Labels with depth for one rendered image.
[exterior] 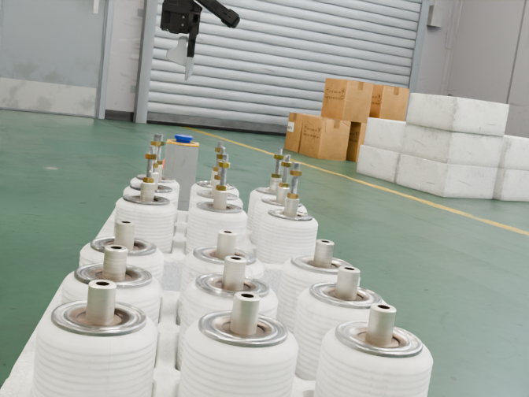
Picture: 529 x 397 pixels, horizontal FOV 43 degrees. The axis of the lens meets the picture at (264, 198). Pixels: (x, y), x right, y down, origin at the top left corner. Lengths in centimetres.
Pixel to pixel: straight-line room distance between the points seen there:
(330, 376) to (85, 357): 20
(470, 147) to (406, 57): 409
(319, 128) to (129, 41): 226
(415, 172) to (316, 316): 327
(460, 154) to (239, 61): 345
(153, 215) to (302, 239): 24
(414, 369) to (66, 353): 27
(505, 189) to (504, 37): 388
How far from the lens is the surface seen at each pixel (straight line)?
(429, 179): 383
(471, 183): 389
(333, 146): 500
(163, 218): 106
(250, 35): 681
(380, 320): 58
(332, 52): 727
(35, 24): 628
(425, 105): 391
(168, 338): 73
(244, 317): 56
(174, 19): 146
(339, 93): 507
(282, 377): 55
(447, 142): 376
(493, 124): 394
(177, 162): 146
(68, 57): 632
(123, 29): 644
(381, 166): 417
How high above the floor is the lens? 45
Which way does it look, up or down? 9 degrees down
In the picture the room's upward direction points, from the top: 7 degrees clockwise
